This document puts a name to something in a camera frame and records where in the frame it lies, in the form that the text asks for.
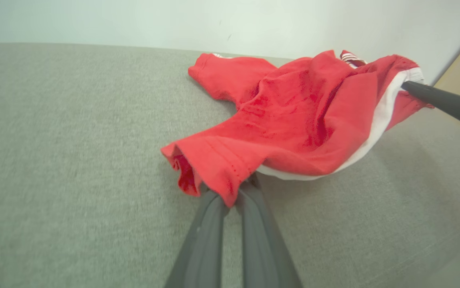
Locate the grey fabric sofa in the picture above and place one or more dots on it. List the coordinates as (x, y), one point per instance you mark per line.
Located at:
(74, 180)

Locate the red shorts white stripe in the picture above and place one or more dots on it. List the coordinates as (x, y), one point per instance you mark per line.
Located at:
(302, 116)

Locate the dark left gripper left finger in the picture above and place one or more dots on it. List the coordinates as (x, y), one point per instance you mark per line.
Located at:
(204, 248)

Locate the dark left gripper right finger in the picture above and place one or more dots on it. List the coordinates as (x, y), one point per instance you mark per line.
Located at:
(262, 248)

